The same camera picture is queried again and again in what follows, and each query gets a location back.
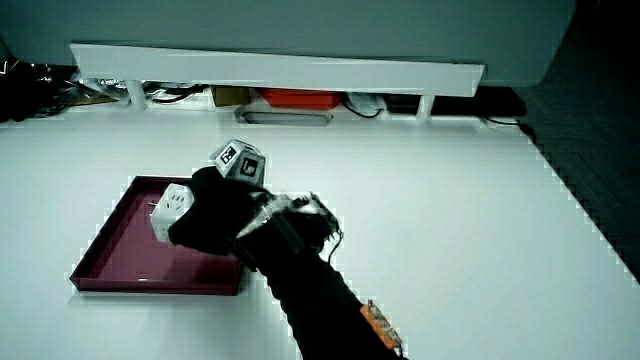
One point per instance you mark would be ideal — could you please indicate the grey oblong tray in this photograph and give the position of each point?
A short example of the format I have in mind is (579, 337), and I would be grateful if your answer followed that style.
(285, 118)

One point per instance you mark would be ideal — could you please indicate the red flat box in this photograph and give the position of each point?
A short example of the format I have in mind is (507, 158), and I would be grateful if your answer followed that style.
(300, 98)

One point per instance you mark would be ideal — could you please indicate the white crumpled bag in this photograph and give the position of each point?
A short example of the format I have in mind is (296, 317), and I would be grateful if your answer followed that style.
(366, 101)

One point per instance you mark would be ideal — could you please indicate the person's right hand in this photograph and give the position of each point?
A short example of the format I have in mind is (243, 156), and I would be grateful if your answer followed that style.
(220, 215)

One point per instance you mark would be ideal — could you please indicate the maroon square tray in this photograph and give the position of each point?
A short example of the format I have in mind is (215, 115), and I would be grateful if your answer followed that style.
(135, 260)

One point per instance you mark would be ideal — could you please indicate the white desk shelf riser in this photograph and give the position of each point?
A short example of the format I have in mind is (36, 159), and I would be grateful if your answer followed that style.
(280, 70)

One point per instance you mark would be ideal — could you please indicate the white cube socket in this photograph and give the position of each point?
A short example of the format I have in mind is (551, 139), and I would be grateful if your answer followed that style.
(170, 206)

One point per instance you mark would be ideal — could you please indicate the brown cardboard box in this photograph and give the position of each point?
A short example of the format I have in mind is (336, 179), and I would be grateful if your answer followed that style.
(231, 95)

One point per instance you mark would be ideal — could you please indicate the grey partition panel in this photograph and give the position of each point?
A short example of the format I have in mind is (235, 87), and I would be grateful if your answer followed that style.
(300, 25)

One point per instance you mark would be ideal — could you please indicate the long black box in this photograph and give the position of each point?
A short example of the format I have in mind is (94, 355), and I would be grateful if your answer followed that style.
(470, 104)

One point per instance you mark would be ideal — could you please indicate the dark cluttered bags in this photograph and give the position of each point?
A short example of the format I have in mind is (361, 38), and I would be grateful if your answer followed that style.
(35, 90)

